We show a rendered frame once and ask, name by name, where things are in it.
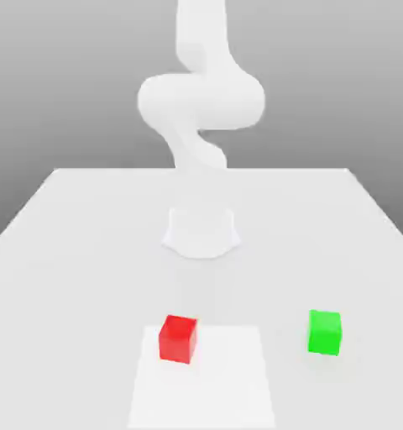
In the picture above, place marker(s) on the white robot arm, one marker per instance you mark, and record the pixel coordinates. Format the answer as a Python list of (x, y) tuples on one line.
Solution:
[(201, 100)]

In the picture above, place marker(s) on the small red cube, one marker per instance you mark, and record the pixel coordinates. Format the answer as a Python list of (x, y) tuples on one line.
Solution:
[(177, 340)]

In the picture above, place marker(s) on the small green cube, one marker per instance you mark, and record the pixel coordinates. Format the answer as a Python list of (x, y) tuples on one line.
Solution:
[(323, 333)]

